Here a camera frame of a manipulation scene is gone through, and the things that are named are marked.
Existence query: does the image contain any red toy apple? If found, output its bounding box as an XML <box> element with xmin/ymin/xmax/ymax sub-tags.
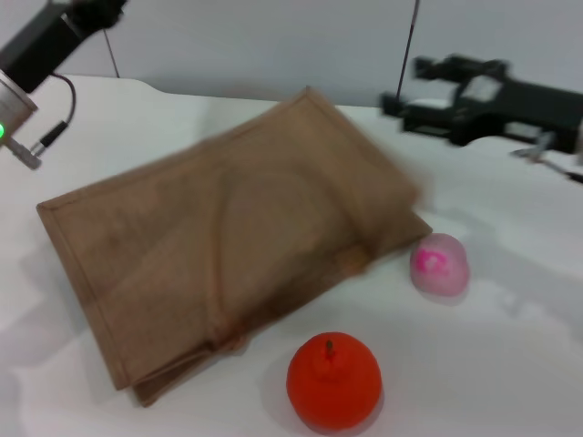
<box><xmin>286</xmin><ymin>331</ymin><xmax>383</xmax><ymax>432</ymax></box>

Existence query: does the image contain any thin dark wall strip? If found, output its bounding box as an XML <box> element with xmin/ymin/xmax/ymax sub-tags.
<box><xmin>396</xmin><ymin>0</ymin><xmax>420</xmax><ymax>96</ymax></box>
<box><xmin>103</xmin><ymin>27</ymin><xmax>121</xmax><ymax>79</ymax></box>

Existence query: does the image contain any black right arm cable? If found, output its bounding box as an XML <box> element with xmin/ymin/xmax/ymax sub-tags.
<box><xmin>544</xmin><ymin>157</ymin><xmax>583</xmax><ymax>184</ymax></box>

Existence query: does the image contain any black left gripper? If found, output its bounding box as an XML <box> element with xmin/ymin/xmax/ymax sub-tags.
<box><xmin>0</xmin><ymin>0</ymin><xmax>128</xmax><ymax>92</ymax></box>

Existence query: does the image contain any brown jute tote bag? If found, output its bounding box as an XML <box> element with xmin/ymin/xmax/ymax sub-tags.
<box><xmin>36</xmin><ymin>86</ymin><xmax>434</xmax><ymax>409</ymax></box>

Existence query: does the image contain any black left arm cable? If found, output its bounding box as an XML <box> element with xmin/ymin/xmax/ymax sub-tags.
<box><xmin>29</xmin><ymin>72</ymin><xmax>77</xmax><ymax>156</ymax></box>

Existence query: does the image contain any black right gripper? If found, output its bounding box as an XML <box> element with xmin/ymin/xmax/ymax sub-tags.
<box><xmin>380</xmin><ymin>54</ymin><xmax>583</xmax><ymax>154</ymax></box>

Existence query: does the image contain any pink toy peach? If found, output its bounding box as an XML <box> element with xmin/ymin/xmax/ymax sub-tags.
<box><xmin>409</xmin><ymin>232</ymin><xmax>470</xmax><ymax>297</ymax></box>

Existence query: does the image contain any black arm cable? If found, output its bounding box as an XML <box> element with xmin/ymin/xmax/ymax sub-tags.
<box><xmin>544</xmin><ymin>157</ymin><xmax>583</xmax><ymax>184</ymax></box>
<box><xmin>29</xmin><ymin>72</ymin><xmax>77</xmax><ymax>156</ymax></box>

